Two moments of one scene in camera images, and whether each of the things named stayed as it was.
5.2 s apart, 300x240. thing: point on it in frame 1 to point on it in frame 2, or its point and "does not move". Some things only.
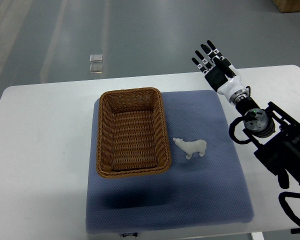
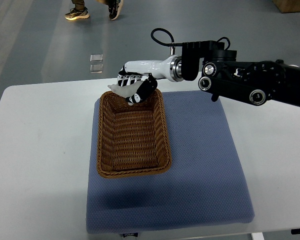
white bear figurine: x=189 y=147 to x=126 y=91
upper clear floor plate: x=96 y=57 does not move
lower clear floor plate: x=96 y=68 does not move
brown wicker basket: x=132 y=136 does not move
